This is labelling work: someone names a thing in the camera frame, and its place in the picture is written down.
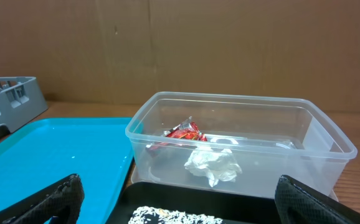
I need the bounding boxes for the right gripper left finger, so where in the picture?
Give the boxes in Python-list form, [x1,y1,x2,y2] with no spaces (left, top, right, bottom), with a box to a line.
[0,174,85,224]

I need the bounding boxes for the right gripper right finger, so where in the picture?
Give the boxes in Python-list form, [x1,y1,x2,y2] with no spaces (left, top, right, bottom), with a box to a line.
[275,175,360,224]

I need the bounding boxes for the white rice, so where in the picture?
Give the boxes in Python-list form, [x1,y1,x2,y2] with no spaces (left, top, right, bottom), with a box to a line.
[128,206,224,224]

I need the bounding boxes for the white tissue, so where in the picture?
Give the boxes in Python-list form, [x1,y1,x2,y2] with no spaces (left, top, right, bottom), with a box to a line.
[184,147,242,187]

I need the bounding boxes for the red snack wrapper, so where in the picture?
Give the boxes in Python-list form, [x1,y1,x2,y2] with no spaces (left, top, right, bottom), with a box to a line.
[161,116,207,141]

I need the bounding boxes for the grey dishwasher rack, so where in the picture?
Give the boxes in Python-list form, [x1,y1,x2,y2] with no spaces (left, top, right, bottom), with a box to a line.
[0,77,48,137]

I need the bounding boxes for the teal plastic tray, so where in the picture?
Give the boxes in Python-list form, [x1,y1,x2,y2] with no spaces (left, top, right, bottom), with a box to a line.
[0,118,133,223]

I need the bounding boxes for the black tray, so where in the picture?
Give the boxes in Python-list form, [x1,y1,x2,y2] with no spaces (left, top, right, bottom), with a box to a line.
[107,182,281,224]

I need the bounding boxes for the clear plastic bin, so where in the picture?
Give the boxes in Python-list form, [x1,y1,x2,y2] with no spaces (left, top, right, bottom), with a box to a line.
[125,92,358,198]

